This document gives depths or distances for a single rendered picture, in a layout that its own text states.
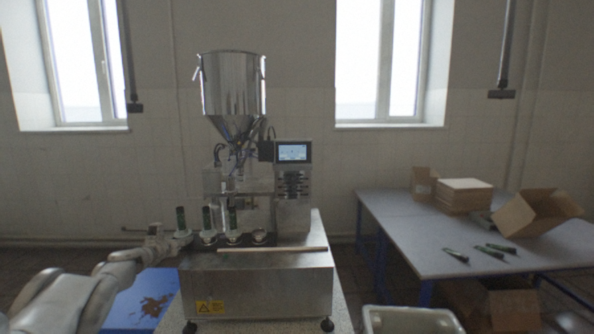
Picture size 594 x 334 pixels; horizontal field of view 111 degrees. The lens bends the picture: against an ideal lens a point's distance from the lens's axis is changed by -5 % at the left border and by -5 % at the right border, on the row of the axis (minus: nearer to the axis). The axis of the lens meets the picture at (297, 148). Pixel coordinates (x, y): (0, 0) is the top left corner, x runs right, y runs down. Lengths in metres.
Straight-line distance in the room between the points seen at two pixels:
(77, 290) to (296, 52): 2.29
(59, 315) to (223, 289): 0.66
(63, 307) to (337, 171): 2.33
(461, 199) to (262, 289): 1.65
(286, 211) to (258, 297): 0.35
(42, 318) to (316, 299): 0.81
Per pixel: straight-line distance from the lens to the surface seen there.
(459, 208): 2.18
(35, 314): 0.43
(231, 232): 1.03
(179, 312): 1.26
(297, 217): 1.06
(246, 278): 0.97
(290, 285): 0.98
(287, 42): 2.46
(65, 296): 0.45
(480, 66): 3.20
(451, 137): 3.00
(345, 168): 2.53
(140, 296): 1.66
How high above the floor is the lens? 1.60
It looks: 10 degrees down
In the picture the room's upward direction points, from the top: straight up
